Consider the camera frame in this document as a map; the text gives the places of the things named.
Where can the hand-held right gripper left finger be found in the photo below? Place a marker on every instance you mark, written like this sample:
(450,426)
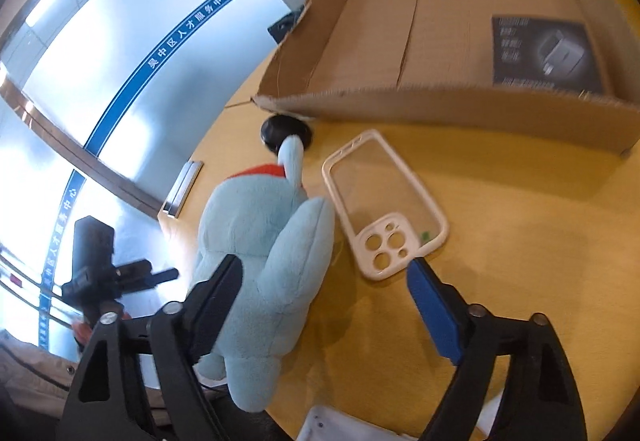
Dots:
(220,297)

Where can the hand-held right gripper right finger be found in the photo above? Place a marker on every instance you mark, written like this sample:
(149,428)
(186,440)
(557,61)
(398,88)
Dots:
(435,316)

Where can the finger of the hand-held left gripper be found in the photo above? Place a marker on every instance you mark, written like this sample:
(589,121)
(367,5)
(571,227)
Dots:
(162,277)
(132,270)

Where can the light blue plush toy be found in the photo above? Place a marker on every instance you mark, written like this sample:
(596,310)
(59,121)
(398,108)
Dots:
(250,231)

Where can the clear white-rimmed phone case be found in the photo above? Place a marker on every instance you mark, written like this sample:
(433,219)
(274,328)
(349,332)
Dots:
(380,191)

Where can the brown cardboard box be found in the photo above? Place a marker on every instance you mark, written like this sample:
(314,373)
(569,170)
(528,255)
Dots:
(450,11)

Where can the beige clothing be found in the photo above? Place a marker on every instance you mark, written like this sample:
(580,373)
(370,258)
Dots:
(30,371)

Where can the white plastic tray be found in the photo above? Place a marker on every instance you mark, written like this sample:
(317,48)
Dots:
(345,428)

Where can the black helmet-shaped toy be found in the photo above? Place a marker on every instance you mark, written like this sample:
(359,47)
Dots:
(277,131)

